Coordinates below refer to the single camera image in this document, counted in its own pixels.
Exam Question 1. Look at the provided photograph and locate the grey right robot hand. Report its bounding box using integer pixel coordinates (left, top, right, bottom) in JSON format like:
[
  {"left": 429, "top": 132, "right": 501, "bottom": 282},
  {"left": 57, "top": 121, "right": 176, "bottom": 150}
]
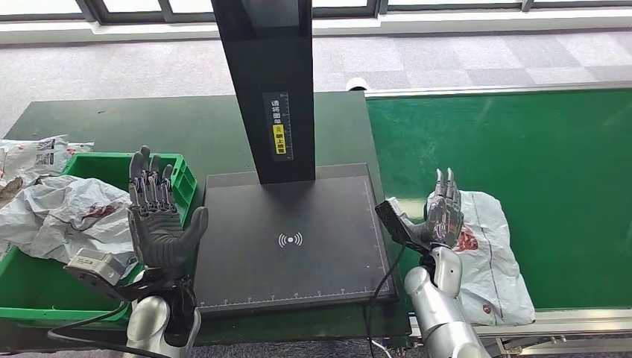
[{"left": 402, "top": 168, "right": 465, "bottom": 250}]

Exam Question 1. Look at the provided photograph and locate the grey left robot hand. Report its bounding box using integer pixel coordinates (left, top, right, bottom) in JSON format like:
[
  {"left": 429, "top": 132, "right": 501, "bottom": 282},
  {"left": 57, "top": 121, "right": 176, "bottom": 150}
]
[{"left": 127, "top": 145, "right": 209, "bottom": 280}]

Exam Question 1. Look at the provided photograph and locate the long red-printed grey parcel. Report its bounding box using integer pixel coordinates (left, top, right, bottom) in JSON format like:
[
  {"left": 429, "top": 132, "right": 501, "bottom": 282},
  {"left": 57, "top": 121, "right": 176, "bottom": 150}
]
[{"left": 424, "top": 189, "right": 537, "bottom": 327}]

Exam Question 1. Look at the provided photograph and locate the white poly parcel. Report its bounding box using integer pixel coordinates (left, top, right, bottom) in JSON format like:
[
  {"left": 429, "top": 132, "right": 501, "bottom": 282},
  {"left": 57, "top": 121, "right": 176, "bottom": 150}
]
[{"left": 0, "top": 174, "right": 136, "bottom": 268}]

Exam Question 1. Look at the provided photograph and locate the green conveyor belt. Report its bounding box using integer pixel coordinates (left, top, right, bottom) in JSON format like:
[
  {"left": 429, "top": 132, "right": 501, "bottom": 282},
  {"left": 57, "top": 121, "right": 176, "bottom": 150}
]
[{"left": 365, "top": 89, "right": 632, "bottom": 313}]

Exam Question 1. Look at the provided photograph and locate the black inbound scanner machine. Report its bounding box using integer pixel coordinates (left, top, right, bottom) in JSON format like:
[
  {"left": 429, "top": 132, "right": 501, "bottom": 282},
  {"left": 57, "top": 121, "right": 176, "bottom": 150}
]
[{"left": 194, "top": 0, "right": 399, "bottom": 313}]

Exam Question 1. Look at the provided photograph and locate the white parcel with shipping label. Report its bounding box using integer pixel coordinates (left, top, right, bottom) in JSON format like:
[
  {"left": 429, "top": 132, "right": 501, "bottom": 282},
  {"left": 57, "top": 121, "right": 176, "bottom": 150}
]
[{"left": 0, "top": 134, "right": 95, "bottom": 194}]

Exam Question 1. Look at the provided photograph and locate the brown paper parcel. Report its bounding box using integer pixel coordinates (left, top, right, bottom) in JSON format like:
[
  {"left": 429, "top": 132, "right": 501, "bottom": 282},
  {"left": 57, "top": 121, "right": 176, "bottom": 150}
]
[{"left": 0, "top": 177, "right": 25, "bottom": 209}]

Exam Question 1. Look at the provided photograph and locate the dark green table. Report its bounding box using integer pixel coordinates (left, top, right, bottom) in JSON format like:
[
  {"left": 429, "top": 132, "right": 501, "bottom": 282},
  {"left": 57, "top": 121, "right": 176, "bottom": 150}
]
[{"left": 0, "top": 91, "right": 411, "bottom": 353}]

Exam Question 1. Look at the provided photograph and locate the green plastic crate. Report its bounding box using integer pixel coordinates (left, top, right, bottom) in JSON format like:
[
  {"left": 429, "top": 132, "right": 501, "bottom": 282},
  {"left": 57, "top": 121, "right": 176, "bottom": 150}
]
[{"left": 0, "top": 151, "right": 198, "bottom": 330}]

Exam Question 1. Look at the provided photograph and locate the black and yellow label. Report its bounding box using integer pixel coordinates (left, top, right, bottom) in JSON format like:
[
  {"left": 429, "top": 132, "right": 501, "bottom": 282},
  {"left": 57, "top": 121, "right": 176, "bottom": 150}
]
[{"left": 262, "top": 91, "right": 294, "bottom": 162}]

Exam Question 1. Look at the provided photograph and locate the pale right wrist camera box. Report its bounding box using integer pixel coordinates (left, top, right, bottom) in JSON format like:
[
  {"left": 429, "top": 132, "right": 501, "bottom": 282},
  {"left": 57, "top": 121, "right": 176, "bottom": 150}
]
[{"left": 374, "top": 197, "right": 431, "bottom": 255}]

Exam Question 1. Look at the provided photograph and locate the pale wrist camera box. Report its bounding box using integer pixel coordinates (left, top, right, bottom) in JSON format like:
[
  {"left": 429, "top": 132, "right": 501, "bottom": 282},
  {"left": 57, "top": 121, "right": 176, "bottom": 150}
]
[
  {"left": 374, "top": 197, "right": 431, "bottom": 255},
  {"left": 64, "top": 248, "right": 149, "bottom": 302}
]

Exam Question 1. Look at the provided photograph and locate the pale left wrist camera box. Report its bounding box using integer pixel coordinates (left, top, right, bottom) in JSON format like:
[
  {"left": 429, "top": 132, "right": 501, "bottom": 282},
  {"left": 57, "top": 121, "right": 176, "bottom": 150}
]
[{"left": 64, "top": 248, "right": 149, "bottom": 302}]

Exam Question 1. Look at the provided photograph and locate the black right camera cable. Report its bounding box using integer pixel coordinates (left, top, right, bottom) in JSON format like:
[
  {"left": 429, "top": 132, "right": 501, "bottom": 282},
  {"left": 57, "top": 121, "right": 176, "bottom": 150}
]
[{"left": 364, "top": 242, "right": 408, "bottom": 358}]

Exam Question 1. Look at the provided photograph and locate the black camera cable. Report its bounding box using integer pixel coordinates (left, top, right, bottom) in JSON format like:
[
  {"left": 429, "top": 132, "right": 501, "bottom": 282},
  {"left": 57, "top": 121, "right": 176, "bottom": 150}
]
[
  {"left": 364, "top": 242, "right": 408, "bottom": 358},
  {"left": 46, "top": 301, "right": 169, "bottom": 358}
]

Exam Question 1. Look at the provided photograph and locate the black left camera cable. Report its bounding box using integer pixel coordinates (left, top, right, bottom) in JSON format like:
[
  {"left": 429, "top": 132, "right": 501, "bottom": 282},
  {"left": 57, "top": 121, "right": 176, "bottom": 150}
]
[{"left": 46, "top": 301, "right": 169, "bottom": 358}]

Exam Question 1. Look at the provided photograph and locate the thin white cable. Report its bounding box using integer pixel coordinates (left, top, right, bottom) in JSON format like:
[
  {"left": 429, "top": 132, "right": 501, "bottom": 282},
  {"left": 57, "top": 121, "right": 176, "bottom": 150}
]
[{"left": 370, "top": 338, "right": 396, "bottom": 358}]

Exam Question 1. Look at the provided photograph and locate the dark window frame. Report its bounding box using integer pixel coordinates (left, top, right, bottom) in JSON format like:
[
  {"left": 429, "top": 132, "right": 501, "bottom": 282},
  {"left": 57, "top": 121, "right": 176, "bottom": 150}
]
[{"left": 0, "top": 0, "right": 632, "bottom": 25}]

